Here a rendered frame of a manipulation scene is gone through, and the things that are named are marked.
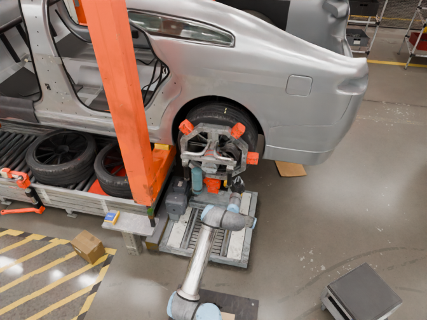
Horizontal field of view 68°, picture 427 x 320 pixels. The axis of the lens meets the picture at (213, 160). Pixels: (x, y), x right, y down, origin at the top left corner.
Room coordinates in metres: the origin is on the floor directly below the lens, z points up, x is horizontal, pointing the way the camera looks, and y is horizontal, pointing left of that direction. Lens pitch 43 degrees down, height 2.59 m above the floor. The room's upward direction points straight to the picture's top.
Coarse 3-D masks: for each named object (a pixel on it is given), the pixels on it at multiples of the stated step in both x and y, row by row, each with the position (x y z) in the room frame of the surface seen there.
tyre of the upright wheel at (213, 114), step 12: (204, 108) 2.11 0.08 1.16; (216, 108) 2.08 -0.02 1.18; (228, 108) 2.10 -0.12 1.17; (240, 108) 2.15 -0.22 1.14; (192, 120) 2.02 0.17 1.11; (204, 120) 1.99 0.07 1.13; (216, 120) 1.97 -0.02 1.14; (228, 120) 1.96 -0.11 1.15; (240, 120) 2.00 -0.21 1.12; (252, 120) 2.12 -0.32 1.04; (180, 132) 2.04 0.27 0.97; (252, 132) 2.00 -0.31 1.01; (252, 144) 1.92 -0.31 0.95
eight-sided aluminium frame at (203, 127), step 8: (200, 128) 1.91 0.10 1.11; (208, 128) 1.90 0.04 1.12; (216, 128) 1.90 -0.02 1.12; (224, 128) 1.90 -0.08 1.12; (184, 136) 1.98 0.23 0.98; (192, 136) 1.93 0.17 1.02; (232, 136) 1.87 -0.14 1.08; (184, 144) 1.94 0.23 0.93; (240, 144) 1.85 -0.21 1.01; (192, 160) 1.98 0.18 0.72; (192, 168) 1.93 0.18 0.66; (240, 168) 1.85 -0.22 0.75; (208, 176) 1.90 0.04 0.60; (216, 176) 1.89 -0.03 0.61; (224, 176) 1.88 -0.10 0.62; (232, 176) 1.86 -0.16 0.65
